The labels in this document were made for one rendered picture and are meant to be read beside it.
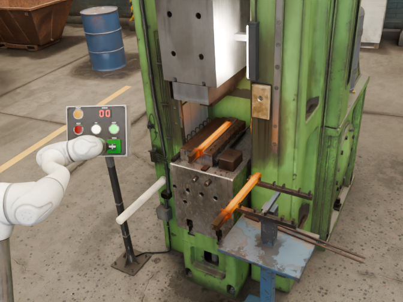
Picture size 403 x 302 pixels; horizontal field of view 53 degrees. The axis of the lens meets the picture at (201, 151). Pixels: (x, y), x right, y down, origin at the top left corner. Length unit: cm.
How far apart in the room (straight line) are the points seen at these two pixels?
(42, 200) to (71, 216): 217
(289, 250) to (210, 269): 79
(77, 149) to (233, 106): 105
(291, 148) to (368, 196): 161
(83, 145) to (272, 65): 91
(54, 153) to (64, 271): 135
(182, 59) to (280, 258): 102
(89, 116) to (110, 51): 435
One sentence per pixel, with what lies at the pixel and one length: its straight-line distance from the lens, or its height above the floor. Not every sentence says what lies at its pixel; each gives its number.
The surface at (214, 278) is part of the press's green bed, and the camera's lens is 259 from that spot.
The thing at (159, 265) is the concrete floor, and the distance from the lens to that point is 289.
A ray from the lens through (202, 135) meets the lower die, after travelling 225.
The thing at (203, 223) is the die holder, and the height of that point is 56.
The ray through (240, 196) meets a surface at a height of 98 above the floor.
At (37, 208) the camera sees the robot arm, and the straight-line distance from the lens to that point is 132.
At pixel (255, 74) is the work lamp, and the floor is 141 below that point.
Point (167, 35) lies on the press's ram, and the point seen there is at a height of 159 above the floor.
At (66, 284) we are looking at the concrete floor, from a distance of 295.
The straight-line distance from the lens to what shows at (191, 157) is 203.
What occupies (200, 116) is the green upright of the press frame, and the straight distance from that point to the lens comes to 243.
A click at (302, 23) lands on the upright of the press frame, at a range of 179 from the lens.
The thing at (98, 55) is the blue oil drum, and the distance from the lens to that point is 663.
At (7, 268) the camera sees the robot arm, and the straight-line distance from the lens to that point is 148.
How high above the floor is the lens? 206
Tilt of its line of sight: 31 degrees down
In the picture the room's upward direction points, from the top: 4 degrees counter-clockwise
